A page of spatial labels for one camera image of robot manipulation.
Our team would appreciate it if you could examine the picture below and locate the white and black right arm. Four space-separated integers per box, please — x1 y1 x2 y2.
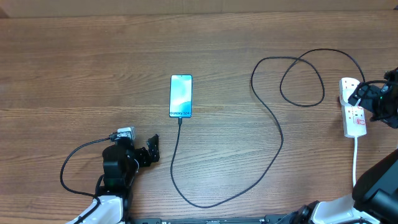
277 69 397 223

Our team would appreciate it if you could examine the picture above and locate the black charging cable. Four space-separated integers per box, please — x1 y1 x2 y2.
169 48 366 209

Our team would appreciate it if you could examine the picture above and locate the white power strip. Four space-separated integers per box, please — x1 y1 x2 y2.
339 77 367 138

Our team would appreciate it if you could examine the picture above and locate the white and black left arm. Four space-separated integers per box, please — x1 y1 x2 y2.
60 131 160 223

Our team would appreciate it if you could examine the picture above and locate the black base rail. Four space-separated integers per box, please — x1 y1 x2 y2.
129 212 297 224

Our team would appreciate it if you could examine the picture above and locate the Galaxy smartphone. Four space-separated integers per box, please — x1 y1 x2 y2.
169 74 193 118

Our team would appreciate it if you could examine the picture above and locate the white power strip cord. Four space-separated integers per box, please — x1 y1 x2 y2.
351 136 359 188

